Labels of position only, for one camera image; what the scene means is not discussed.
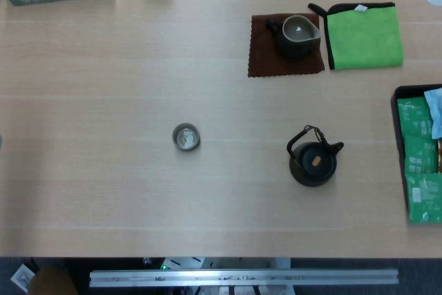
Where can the small dark ceramic teacup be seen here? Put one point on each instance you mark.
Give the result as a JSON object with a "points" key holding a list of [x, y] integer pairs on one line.
{"points": [[186, 144]]}

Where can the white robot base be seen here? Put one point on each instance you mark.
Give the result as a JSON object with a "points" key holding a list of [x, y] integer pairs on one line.
{"points": [[186, 262]]}

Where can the brown tea cloth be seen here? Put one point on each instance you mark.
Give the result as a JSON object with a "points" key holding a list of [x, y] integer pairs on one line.
{"points": [[262, 60]]}

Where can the dark ceramic pitcher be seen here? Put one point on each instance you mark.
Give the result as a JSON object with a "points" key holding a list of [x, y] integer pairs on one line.
{"points": [[293, 49]]}

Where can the green microfiber cloth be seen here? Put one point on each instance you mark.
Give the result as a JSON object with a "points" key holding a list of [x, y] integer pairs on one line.
{"points": [[362, 39]]}

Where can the black plastic tray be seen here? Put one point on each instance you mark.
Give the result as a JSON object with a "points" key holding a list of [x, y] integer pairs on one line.
{"points": [[407, 91]]}

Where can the green tea packet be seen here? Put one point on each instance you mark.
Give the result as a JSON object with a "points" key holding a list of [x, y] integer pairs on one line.
{"points": [[419, 157], [412, 119], [424, 198]]}

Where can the blue wet wipes pack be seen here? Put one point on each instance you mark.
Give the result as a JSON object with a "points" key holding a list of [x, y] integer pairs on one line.
{"points": [[435, 112]]}

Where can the gold red foil packet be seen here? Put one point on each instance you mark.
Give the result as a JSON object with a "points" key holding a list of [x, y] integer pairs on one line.
{"points": [[440, 157]]}

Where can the brown round stool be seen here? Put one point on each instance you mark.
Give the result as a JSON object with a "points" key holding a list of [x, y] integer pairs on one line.
{"points": [[52, 283]]}

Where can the white floor socket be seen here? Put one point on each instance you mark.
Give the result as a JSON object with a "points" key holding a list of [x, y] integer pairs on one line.
{"points": [[22, 277]]}

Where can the aluminium profile rail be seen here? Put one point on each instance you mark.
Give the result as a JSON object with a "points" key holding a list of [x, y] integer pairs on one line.
{"points": [[241, 277]]}

